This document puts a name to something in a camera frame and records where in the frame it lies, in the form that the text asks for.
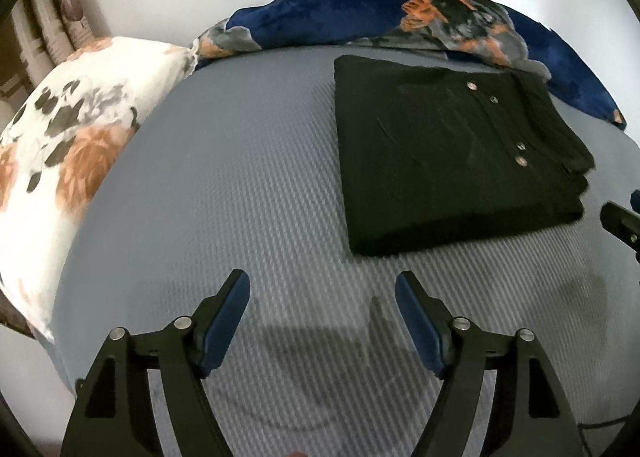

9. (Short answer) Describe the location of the grey mesh bed mat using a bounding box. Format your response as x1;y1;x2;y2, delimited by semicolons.
52;44;640;457

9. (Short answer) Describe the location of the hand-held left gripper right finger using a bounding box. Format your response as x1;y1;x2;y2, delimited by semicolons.
394;271;586;457

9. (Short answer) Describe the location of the white floral pillow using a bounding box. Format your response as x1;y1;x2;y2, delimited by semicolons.
0;36;198;344

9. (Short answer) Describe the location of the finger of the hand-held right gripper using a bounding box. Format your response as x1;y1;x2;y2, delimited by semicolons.
600;201;640;264

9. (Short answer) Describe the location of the blue floral blanket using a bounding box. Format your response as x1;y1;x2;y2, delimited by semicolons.
192;0;628;130

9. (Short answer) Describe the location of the patterned curtain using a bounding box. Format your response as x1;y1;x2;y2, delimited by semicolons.
0;0;113;105

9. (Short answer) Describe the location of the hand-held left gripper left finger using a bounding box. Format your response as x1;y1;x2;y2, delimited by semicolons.
60;268;251;457

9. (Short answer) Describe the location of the black button shirt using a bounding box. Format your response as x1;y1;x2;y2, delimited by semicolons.
332;54;596;258

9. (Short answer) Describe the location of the black cable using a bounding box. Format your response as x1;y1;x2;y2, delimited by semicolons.
579;414;628;438

